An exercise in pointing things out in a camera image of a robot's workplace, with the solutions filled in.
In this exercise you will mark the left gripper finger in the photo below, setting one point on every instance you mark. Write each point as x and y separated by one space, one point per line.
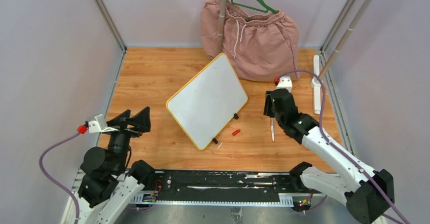
122 117
141 122

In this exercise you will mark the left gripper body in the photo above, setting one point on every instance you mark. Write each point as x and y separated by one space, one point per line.
125 133

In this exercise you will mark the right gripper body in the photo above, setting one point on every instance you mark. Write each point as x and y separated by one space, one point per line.
268 110

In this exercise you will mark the white marker pen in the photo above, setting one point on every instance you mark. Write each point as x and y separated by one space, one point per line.
272 129

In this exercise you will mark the red marker cap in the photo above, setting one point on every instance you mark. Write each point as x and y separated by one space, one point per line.
236 132

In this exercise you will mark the yellow framed whiteboard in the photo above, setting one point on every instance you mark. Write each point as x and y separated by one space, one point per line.
208 101

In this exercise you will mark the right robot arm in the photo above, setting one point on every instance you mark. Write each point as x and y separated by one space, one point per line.
365 192

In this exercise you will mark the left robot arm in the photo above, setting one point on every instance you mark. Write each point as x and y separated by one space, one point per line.
107 187

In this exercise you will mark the clothes rack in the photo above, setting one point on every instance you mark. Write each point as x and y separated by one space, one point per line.
321 65

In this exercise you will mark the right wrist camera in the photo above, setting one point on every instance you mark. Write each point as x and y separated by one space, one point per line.
284 82

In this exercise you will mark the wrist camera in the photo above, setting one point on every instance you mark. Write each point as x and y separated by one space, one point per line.
284 82
99 125

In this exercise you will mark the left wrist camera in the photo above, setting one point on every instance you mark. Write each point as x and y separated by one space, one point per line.
99 125

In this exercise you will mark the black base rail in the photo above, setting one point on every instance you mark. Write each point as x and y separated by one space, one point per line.
198 187

